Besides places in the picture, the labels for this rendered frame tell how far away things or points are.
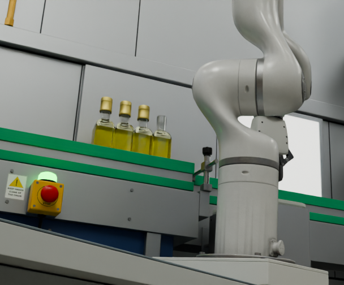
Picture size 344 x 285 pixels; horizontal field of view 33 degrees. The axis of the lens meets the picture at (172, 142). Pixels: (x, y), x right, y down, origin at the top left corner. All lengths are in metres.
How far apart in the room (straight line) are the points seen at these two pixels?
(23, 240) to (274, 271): 0.51
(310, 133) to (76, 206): 1.03
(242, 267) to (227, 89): 0.37
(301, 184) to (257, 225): 0.99
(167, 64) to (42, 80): 0.44
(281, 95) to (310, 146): 1.00
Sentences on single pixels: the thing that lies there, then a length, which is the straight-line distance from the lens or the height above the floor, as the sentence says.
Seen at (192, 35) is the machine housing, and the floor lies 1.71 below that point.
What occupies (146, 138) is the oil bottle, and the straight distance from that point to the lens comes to 1.69.
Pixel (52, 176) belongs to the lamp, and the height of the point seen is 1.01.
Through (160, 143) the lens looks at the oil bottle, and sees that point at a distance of 1.70.
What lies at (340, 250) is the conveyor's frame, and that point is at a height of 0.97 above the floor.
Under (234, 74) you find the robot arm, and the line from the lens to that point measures 1.19.
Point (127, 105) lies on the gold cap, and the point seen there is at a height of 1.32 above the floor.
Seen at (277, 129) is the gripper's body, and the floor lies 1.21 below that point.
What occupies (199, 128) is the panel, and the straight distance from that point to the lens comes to 1.94.
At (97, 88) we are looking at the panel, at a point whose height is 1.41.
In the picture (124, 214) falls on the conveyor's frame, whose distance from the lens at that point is 1.47.
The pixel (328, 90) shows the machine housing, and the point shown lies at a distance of 2.34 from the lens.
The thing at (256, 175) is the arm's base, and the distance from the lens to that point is 1.12.
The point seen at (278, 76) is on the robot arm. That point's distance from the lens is 1.18.
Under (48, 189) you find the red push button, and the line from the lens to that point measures 1.33.
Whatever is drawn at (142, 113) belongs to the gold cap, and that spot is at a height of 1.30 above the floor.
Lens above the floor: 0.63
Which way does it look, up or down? 20 degrees up
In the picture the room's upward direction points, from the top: 3 degrees clockwise
